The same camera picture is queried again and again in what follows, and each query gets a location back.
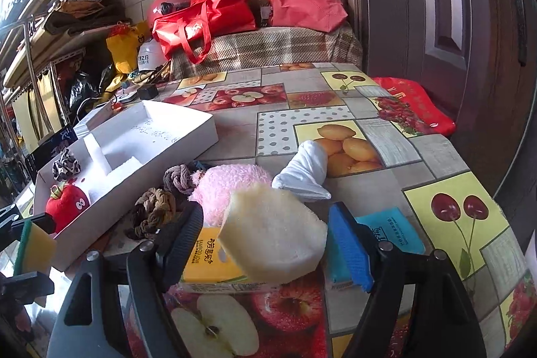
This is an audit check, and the brown braided hair tie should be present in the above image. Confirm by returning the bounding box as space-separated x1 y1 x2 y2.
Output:
163 164 199 195

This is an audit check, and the white helmet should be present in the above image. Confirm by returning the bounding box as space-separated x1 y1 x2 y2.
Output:
136 39 166 73

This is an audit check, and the pink helmet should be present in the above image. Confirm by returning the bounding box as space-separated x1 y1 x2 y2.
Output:
146 0 202 32

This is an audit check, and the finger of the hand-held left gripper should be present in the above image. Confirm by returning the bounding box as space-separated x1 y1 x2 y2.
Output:
0 205 56 243
0 272 55 305

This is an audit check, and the yellow bag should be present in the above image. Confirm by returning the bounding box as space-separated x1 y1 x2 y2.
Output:
105 20 149 74

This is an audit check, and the pink plush toy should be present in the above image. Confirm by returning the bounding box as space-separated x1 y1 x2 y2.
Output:
188 164 274 226

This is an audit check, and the white cloth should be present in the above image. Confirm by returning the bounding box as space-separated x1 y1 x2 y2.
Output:
272 140 332 203

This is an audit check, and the brown wooden door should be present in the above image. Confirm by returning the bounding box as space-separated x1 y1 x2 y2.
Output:
327 0 537 216

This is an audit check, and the fruit print tablecloth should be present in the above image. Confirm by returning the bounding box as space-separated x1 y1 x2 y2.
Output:
21 62 529 358

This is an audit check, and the leopard print scrunchie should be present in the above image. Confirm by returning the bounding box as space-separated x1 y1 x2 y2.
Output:
51 150 81 182

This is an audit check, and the red plush apple toy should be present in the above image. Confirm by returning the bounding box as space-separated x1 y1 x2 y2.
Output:
45 183 91 234

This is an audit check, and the yellow tissue pack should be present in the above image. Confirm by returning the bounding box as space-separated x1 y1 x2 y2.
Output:
176 226 286 294

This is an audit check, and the white cardboard box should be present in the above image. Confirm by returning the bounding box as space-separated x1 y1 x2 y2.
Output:
34 100 219 272

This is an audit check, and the red cushion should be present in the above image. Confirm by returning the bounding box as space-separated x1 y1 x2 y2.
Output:
371 77 457 138

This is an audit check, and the blue tissue pack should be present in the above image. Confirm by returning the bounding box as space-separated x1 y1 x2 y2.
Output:
325 207 426 292

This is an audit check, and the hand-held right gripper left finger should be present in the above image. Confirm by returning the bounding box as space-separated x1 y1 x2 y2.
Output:
46 201 206 358

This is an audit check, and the white foam insert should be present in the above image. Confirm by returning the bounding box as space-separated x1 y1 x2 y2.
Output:
82 132 143 201

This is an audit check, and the yellow green scouring sponge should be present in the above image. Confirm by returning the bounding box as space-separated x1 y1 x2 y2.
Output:
12 219 57 277

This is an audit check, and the metal shelf rack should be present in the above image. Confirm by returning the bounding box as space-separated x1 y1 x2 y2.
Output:
0 14 85 141

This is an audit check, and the tan braided hair tie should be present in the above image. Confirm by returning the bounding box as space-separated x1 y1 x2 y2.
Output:
126 188 179 239

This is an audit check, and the red tote bag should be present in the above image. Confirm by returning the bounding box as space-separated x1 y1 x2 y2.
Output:
151 0 256 65

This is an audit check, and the white round device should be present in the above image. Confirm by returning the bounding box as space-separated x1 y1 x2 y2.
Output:
113 90 139 105

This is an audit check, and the black plastic bag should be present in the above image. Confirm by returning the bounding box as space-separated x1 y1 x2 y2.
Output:
69 70 101 111

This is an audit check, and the plaid covered bench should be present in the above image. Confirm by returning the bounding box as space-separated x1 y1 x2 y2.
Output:
170 22 363 82

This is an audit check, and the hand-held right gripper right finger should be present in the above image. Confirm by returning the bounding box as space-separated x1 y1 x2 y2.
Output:
327 202 487 358

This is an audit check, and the beige sponge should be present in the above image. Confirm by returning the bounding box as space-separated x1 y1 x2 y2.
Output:
219 183 329 284

